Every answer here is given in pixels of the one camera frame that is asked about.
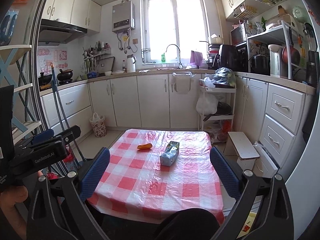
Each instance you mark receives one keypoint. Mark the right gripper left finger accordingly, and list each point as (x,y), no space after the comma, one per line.
(91,173)

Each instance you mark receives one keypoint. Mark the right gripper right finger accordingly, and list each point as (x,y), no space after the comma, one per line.
(229,173)

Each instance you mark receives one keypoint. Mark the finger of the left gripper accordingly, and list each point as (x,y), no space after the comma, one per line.
(43,136)

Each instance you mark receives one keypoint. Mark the small orange peel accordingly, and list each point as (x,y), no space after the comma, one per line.
(145,146)

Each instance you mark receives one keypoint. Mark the blue milk carton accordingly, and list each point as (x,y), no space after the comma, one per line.
(169,156)

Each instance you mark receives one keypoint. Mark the chrome kitchen faucet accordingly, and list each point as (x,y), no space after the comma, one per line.
(174,55)

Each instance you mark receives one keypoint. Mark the person's left hand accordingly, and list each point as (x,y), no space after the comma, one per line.
(9,198)

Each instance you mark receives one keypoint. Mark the blue wooden shelf rack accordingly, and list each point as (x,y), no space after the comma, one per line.
(16,55)

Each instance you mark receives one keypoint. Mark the white wooden stool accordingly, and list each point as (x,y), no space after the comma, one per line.
(238,145)

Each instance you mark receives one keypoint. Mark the floral waste basket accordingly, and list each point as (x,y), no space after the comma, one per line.
(98,125)

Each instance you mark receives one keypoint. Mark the black wok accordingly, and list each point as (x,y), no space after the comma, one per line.
(65,75)

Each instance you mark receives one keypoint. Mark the pink checkered tablecloth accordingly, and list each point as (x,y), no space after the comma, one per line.
(135,186)

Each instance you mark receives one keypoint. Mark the white refrigerator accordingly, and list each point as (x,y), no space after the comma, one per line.
(303,184)

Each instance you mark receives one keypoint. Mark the black pan on trolley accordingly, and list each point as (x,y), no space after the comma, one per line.
(222,109)

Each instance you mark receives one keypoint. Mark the white storage trolley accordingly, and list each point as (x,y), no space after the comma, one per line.
(226,95)

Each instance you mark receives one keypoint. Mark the white plastic bag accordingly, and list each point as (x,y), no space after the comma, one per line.
(206,104)

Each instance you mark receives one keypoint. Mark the black range hood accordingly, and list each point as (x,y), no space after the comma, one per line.
(53,33)

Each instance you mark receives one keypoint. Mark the dark bag on trolley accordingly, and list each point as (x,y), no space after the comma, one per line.
(224,78)

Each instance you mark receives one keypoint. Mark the white thermos jug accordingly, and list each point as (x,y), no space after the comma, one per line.
(131,63)

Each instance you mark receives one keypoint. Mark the white hanging door bin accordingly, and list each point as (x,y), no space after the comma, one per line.
(181,82)

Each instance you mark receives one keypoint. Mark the black air fryer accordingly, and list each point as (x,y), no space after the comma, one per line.
(228,57)

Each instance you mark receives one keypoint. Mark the purple cloth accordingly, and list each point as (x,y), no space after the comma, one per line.
(196,58)

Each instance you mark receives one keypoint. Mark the white electric kettle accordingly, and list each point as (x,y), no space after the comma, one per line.
(278,67)

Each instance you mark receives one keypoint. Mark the green dish soap bottle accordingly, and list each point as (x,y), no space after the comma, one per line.
(163,60)

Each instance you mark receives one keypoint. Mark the red saucepan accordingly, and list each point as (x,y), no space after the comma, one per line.
(291,51)

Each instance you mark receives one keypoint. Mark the grey gas water heater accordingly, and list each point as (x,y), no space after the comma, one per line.
(123,17)

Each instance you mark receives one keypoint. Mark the microwave oven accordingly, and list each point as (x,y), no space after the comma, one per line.
(240,34)

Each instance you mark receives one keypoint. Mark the white metal counter shelf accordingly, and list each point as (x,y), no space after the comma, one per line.
(282,43)

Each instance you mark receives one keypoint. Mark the utensil wall rack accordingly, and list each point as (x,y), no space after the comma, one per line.
(93,56)

